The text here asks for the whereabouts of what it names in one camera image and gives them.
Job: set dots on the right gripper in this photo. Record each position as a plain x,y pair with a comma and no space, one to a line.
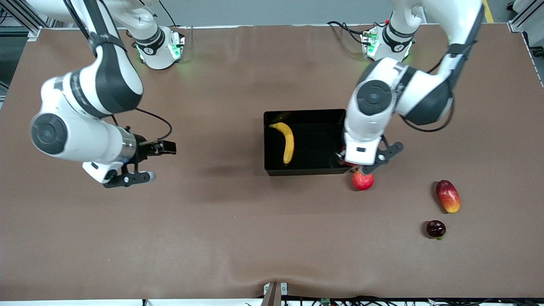
142,148

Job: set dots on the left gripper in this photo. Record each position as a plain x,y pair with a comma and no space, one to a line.
341,158

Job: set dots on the red pomegranate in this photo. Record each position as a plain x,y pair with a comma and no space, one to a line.
362,182

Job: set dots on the black plastic box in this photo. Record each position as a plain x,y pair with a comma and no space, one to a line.
306,163

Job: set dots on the yellow banana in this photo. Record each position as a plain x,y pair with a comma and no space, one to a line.
289,144

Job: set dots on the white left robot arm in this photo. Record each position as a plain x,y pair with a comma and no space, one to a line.
414,91

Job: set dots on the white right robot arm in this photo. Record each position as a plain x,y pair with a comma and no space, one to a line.
91,142

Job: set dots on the brown table mat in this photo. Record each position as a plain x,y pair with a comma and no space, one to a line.
170,233

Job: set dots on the red yellow mango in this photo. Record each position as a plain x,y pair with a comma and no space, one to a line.
448,196

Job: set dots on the dark purple mangosteen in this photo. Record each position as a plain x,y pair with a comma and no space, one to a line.
435,228

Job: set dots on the small green circuit board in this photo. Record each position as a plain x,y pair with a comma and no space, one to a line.
325,301

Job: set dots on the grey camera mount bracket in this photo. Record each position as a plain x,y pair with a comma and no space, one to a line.
274,293

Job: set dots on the aluminium frame profile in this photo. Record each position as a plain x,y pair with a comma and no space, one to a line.
17,19
520,21

